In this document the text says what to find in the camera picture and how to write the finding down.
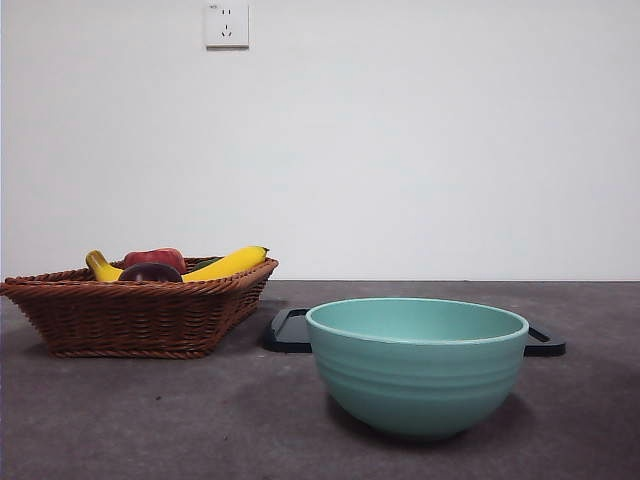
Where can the dark purple plum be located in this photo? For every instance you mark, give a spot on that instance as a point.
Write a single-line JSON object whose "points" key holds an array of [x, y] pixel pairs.
{"points": [[150, 273]]}

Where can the teal ribbed bowl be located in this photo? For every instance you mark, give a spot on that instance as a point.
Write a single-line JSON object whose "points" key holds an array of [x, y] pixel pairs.
{"points": [[417, 385]]}

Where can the yellow banana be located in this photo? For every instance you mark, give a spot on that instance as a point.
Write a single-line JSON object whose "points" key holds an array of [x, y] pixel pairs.
{"points": [[235, 261]]}

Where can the black rectangular tray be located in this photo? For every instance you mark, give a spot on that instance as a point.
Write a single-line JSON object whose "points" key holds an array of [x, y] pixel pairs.
{"points": [[287, 337]]}

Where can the green vegetable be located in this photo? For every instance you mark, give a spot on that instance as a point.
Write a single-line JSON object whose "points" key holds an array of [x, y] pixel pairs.
{"points": [[204, 262]]}

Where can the red apple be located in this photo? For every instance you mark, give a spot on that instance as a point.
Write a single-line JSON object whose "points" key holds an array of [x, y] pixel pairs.
{"points": [[155, 256]]}

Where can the brown wicker basket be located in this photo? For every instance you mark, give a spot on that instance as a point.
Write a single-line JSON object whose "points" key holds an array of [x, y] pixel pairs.
{"points": [[130, 320]]}

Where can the white wall socket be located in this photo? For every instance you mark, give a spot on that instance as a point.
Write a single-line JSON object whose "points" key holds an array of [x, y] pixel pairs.
{"points": [[227, 25]]}

